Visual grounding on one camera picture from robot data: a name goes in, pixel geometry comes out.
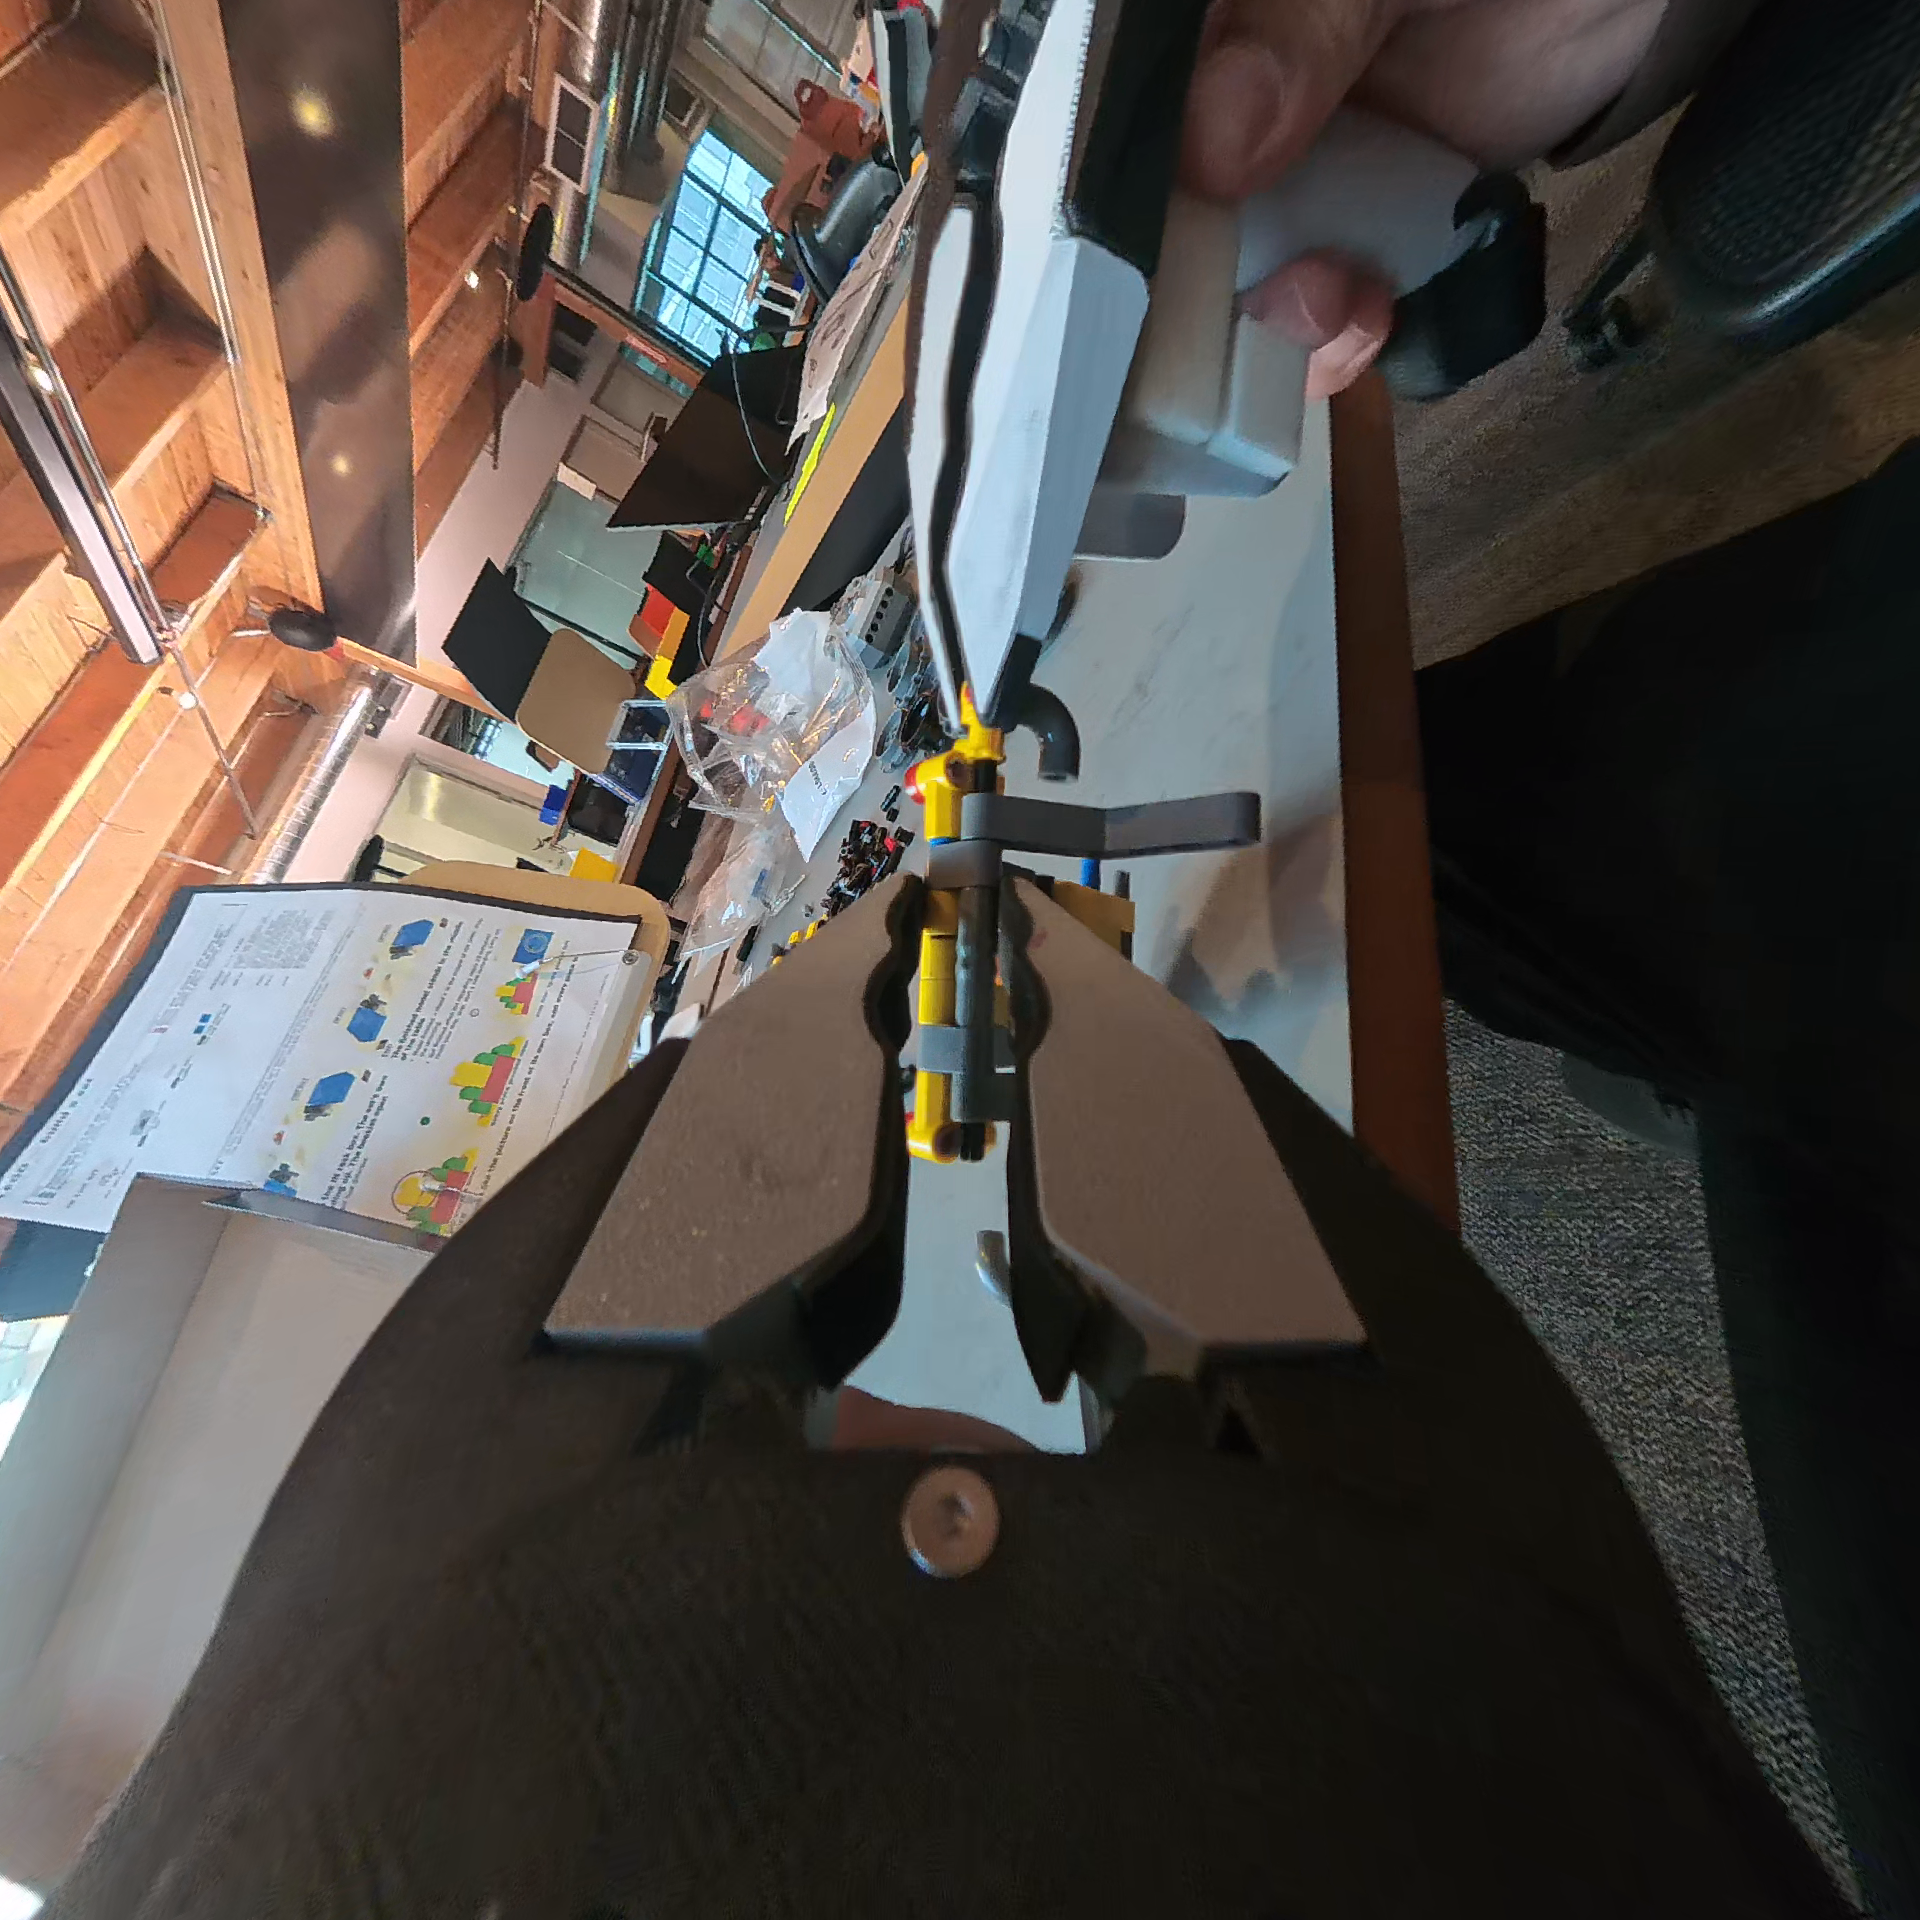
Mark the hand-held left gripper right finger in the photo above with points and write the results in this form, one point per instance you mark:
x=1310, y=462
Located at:
x=1185, y=1186

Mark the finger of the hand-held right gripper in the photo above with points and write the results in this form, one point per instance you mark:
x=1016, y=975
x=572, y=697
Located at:
x=934, y=375
x=1036, y=452

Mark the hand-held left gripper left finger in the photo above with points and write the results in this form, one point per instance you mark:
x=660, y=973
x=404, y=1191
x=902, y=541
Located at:
x=721, y=1172

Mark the grey elbow with yellow connector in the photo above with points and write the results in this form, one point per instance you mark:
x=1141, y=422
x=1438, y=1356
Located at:
x=979, y=727

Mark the yellow panel vehicle assembly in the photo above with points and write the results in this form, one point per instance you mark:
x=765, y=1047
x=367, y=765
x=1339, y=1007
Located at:
x=961, y=961

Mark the long wooden-edged desk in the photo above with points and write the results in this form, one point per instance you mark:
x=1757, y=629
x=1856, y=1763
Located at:
x=839, y=452

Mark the person's right hand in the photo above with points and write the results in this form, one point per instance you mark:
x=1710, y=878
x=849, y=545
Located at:
x=1424, y=60

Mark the grey motor block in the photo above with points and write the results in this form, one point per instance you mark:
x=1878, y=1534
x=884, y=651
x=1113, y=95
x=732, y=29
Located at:
x=879, y=615

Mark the black monitor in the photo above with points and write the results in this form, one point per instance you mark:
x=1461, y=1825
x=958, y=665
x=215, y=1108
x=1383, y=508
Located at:
x=705, y=452

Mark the paned window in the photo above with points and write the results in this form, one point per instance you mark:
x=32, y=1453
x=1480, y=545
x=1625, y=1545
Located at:
x=705, y=241

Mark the wheeled yellow black chassis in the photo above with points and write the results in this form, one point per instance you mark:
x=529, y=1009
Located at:
x=915, y=705

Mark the small clear plastic bag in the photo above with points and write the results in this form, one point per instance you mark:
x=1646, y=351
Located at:
x=735, y=885

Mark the pile of small building pieces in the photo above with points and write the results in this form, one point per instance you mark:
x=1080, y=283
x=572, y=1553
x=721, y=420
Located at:
x=862, y=870

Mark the coloured storage bins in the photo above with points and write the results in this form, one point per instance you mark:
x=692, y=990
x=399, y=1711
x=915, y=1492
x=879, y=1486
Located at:
x=668, y=622

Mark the white paper slip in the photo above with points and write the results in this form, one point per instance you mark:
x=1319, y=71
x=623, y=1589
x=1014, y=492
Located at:
x=827, y=797

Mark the printed building-blocks poster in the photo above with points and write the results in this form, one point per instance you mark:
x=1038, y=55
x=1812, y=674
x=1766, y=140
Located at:
x=329, y=1037

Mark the brown chair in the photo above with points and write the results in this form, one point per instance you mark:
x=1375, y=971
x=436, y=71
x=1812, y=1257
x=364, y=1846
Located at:
x=580, y=705

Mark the black panel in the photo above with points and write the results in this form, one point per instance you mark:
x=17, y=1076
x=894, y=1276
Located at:
x=494, y=629

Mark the cardboard kit box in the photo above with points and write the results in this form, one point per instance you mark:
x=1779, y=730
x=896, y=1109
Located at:
x=182, y=1426

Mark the dark ceiling panel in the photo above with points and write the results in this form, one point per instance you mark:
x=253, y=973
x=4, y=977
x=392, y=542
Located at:
x=323, y=301

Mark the black ceiling dome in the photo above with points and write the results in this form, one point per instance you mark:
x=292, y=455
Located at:
x=301, y=628

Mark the metal ventilation duct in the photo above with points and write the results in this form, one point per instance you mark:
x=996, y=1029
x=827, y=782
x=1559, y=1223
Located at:
x=317, y=780

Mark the hanging light rail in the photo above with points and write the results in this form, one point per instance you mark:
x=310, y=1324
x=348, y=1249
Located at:
x=76, y=482

